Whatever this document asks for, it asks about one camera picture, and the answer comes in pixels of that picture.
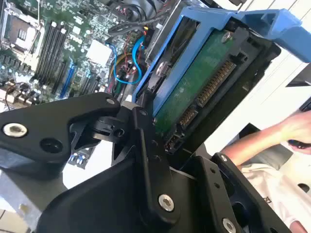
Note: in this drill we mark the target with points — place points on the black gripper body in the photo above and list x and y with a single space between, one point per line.
97 206

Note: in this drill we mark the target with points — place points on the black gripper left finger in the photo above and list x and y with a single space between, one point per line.
80 106

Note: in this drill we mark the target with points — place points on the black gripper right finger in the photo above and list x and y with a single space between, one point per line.
209 179

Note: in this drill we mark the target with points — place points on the hard disk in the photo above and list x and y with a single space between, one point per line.
194 80

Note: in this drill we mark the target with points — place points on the person's hand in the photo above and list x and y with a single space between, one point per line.
298 128

